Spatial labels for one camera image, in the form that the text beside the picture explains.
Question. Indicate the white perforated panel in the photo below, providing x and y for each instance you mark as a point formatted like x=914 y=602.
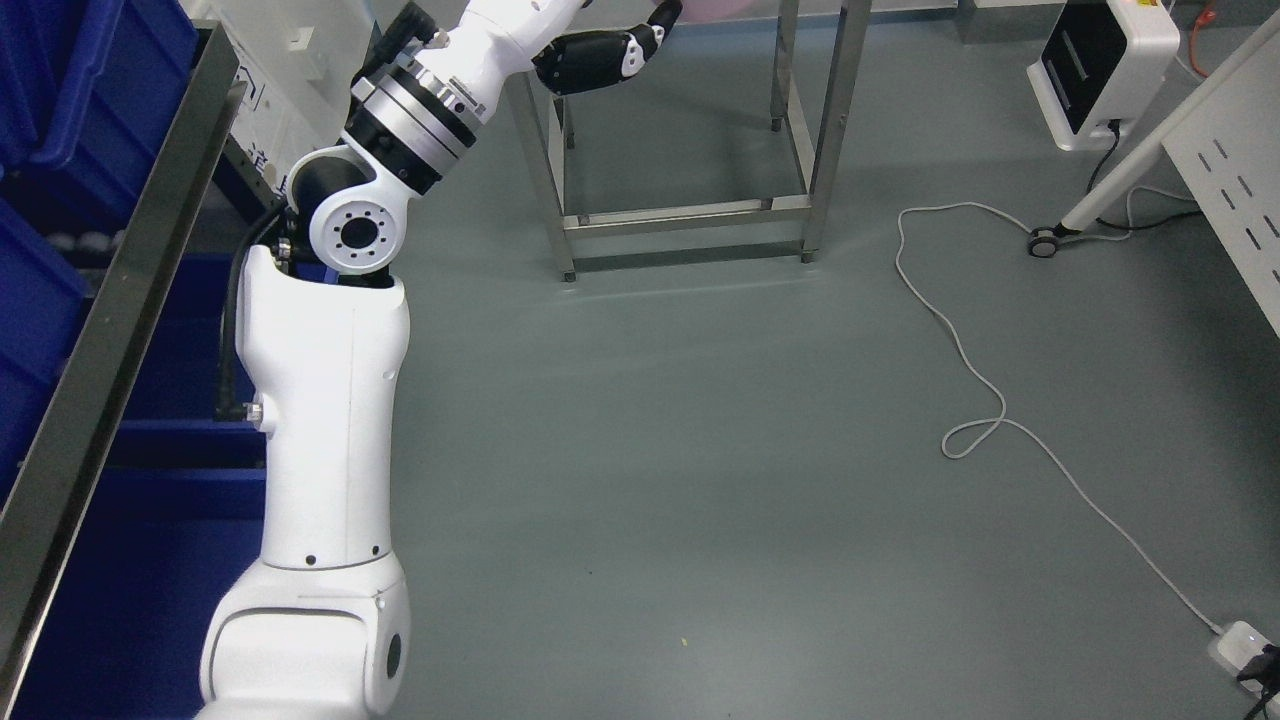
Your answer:
x=1226 y=149

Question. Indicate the blue plastic bin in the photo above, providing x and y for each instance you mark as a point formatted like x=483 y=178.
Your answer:
x=90 y=91

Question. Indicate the pink bowl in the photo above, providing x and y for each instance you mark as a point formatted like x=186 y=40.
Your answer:
x=703 y=11

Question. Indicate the stainless steel table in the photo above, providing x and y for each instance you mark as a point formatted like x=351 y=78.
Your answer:
x=545 y=142

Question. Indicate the white black appliance box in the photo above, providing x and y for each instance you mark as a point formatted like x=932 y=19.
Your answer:
x=1101 y=68

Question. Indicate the white printed plastic panel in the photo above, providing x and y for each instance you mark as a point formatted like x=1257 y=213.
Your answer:
x=292 y=105

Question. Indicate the white power adapter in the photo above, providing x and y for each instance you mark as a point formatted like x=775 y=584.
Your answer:
x=1236 y=645

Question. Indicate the metal shelf frame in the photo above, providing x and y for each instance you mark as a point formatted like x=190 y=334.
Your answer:
x=54 y=487

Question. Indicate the white wall socket box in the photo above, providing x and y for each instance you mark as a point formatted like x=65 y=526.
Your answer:
x=302 y=39

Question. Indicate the white stand leg with caster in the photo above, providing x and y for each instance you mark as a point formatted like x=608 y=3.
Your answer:
x=1118 y=182

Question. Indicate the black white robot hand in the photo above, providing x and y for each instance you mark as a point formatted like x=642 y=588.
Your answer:
x=560 y=40

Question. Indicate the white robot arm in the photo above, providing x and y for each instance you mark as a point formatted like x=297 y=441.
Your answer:
x=319 y=625

